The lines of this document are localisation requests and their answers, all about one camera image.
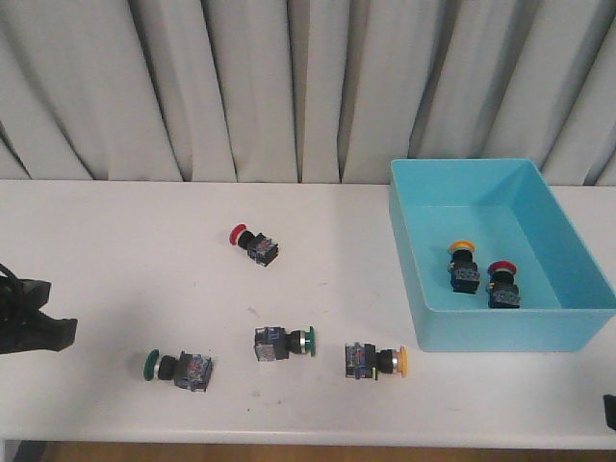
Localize green button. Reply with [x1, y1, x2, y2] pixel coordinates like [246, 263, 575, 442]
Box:
[142, 349, 214, 392]
[253, 326, 316, 362]

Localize red button lying on table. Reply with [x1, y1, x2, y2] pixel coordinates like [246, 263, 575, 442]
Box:
[229, 223, 279, 267]

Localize yellow button picked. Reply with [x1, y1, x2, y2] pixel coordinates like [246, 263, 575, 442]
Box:
[449, 240, 480, 295]

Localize yellow button near box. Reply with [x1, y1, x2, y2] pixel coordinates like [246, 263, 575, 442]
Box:
[345, 342, 409, 380]

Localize white pleated curtain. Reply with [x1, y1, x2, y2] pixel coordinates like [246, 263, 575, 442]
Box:
[1, 1, 615, 186]

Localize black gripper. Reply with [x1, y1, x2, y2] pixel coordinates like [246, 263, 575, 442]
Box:
[603, 394, 616, 429]
[1, 265, 78, 355]

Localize green button near centre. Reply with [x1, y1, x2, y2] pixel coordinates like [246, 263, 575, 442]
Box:
[253, 326, 316, 362]

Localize red button placed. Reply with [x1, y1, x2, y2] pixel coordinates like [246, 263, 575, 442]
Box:
[487, 260, 521, 309]

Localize green button at left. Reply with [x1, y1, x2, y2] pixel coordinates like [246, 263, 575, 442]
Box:
[142, 349, 214, 392]

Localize light blue plastic box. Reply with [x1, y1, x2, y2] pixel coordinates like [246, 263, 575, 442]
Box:
[390, 159, 615, 352]

